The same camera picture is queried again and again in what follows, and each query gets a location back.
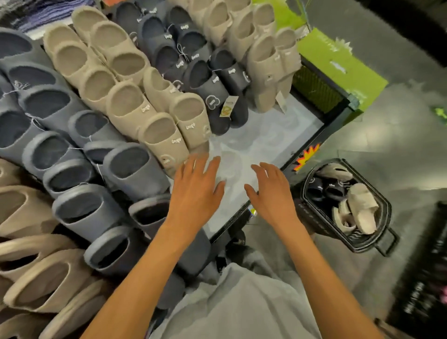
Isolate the yellow starburst price sticker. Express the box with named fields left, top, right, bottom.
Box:
left=292, top=143, right=321, bottom=172

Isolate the black logo rubber slipper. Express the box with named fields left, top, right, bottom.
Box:
left=325, top=183, right=347, bottom=202
left=307, top=177, right=328, bottom=202

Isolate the stack of navy folded textiles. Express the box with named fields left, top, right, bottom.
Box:
left=0, top=0, right=95, bottom=34

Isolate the black slipper display shelf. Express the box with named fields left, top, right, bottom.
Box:
left=0, top=0, right=361, bottom=339

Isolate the column of pale cream slippers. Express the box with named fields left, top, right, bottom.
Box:
left=167, top=0, right=304, bottom=115

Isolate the person's right forearm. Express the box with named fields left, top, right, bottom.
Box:
left=279, top=220, right=385, bottom=339

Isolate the black basket with wavy slots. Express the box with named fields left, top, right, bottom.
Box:
left=299, top=159, right=401, bottom=258

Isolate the black cartoon poster board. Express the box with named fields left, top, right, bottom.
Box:
left=386, top=202, right=447, bottom=339

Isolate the person's left forearm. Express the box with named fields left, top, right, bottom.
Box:
left=80, top=223, right=196, bottom=339

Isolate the column of beige slippers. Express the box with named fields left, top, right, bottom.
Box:
left=42, top=5, right=213, bottom=176

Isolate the dark brown display cabinet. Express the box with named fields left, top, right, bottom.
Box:
left=352, top=0, right=447, bottom=67

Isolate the beige logo slide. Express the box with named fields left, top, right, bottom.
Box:
left=316, top=163, right=354, bottom=183

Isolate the person's left hand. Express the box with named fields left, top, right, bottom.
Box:
left=164, top=153, right=227, bottom=242

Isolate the person's right hand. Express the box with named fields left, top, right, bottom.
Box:
left=244, top=162, right=302, bottom=233

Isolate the column of black slippers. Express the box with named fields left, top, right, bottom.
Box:
left=113, top=0, right=251, bottom=137

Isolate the person's light grey shirt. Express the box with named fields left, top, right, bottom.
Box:
left=150, top=244, right=322, bottom=339

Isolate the green cardboard box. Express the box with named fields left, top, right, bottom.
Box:
left=251, top=0, right=308, bottom=32
left=297, top=27, right=389, bottom=112

